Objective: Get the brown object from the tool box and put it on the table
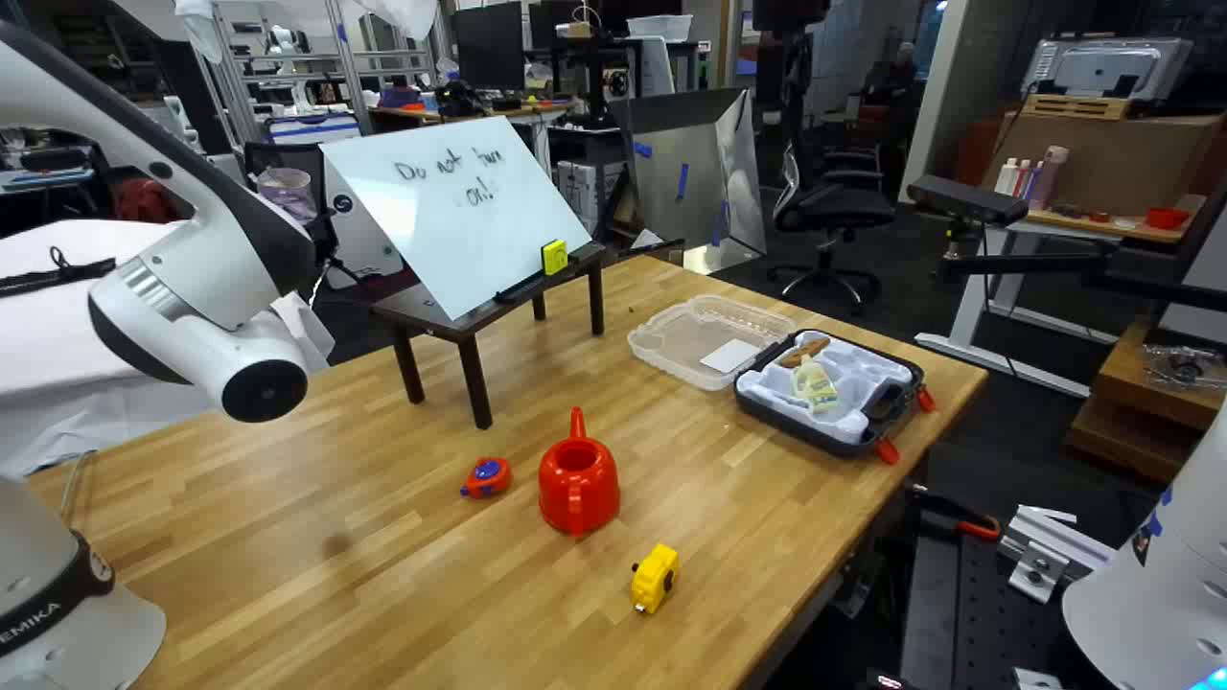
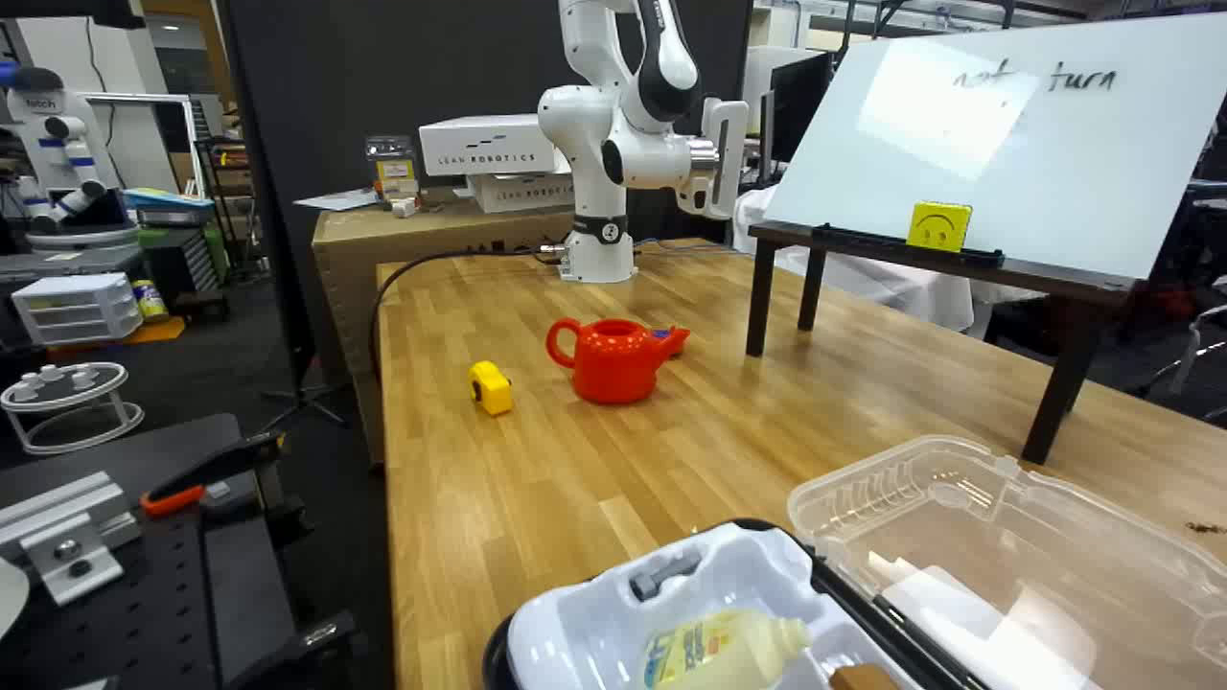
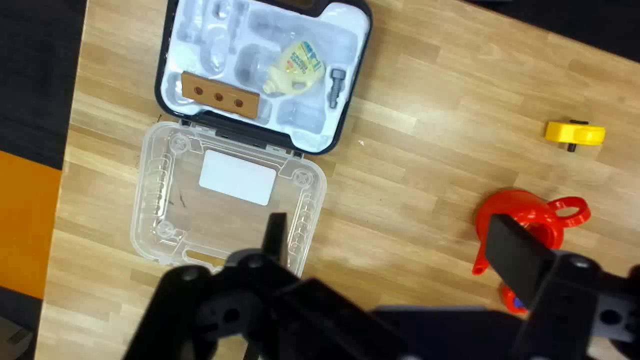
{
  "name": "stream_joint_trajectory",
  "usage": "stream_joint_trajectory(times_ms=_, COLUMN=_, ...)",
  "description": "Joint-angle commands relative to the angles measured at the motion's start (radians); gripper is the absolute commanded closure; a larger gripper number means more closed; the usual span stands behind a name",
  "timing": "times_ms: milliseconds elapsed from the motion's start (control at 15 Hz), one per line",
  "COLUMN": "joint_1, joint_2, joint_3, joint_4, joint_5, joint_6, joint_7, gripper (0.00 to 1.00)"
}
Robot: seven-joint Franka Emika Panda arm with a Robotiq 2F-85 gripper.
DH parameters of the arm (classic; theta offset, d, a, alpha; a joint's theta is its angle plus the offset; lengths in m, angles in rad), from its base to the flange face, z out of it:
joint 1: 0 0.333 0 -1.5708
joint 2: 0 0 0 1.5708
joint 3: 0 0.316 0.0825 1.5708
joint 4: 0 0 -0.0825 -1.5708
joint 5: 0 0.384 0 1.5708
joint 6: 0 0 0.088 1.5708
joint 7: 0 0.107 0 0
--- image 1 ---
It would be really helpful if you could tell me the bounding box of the dark small wooden table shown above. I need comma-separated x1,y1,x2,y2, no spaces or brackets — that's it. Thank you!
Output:
378,242,613,429

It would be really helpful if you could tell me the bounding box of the red blue tape measure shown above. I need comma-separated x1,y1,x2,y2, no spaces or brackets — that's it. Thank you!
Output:
459,458,513,498

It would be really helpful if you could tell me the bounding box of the white board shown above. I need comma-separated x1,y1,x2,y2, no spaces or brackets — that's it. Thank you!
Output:
324,117,592,319

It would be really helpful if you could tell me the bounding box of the white robot base right foreground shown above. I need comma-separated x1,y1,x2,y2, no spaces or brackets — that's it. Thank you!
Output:
1064,406,1227,690

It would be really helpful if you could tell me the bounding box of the white robot arm left foreground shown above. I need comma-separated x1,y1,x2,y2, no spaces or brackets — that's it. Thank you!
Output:
0,25,319,421

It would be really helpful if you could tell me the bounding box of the red handled clamp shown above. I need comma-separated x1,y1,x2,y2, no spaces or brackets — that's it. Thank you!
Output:
911,484,1000,544

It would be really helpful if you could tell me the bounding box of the yellow sticky note pad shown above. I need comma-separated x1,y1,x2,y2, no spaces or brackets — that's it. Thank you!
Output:
542,240,568,275

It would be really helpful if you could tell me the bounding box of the brown wooden block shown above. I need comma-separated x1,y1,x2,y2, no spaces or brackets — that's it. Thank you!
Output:
790,339,827,365

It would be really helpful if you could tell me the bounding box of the black office chair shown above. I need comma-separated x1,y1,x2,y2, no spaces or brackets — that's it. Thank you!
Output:
769,93,899,319

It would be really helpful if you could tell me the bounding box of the clear plastic tool box lid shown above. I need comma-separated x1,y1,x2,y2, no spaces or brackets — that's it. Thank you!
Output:
627,294,796,390

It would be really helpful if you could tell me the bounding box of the aluminium bracket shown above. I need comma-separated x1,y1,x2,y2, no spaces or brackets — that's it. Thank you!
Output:
996,501,1114,604

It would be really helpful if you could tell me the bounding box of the yellow tape measure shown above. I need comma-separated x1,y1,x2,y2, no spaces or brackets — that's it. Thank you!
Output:
631,544,678,615

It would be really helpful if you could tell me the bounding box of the black marker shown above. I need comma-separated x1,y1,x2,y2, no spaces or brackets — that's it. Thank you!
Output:
494,271,549,306

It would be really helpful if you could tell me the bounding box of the black white tool box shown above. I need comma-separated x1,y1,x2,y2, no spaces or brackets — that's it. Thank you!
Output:
734,330,932,464

